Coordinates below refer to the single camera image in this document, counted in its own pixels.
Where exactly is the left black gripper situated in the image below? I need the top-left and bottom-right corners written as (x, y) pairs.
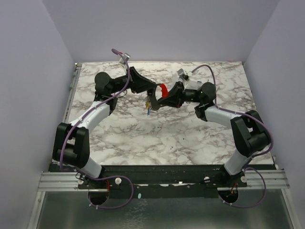
top-left (109, 66), bottom-right (156, 94)

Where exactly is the metal key organizer red handle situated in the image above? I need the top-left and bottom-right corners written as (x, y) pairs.
top-left (145, 83), bottom-right (168, 111)

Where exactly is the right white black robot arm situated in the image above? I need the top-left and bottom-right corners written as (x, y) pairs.
top-left (157, 81), bottom-right (272, 187)

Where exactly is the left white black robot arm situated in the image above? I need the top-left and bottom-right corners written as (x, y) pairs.
top-left (52, 67), bottom-right (157, 188)

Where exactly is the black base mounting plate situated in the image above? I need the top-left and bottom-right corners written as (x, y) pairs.
top-left (49, 164), bottom-right (248, 199)

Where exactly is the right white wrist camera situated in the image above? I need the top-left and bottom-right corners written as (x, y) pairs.
top-left (177, 69), bottom-right (202, 90)

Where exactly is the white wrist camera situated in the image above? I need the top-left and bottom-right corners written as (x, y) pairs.
top-left (119, 53), bottom-right (130, 66)
top-left (177, 69), bottom-right (202, 90)

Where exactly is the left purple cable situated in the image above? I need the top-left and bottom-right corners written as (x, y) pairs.
top-left (59, 48), bottom-right (134, 210)

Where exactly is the purple cable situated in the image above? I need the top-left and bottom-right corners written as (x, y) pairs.
top-left (190, 64), bottom-right (275, 208)
top-left (59, 48), bottom-right (134, 210)

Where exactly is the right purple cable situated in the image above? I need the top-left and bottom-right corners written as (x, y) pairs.
top-left (190, 64), bottom-right (275, 208)

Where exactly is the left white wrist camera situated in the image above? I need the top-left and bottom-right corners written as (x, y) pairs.
top-left (119, 53), bottom-right (130, 66)

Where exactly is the aluminium left side rail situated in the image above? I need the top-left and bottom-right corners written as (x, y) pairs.
top-left (63, 62), bottom-right (82, 123)

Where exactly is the aluminium rail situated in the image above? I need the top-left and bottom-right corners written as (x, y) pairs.
top-left (38, 170), bottom-right (290, 192)
top-left (63, 62), bottom-right (82, 123)

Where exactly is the aluminium front rail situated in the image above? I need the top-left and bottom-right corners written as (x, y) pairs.
top-left (38, 170), bottom-right (290, 192)

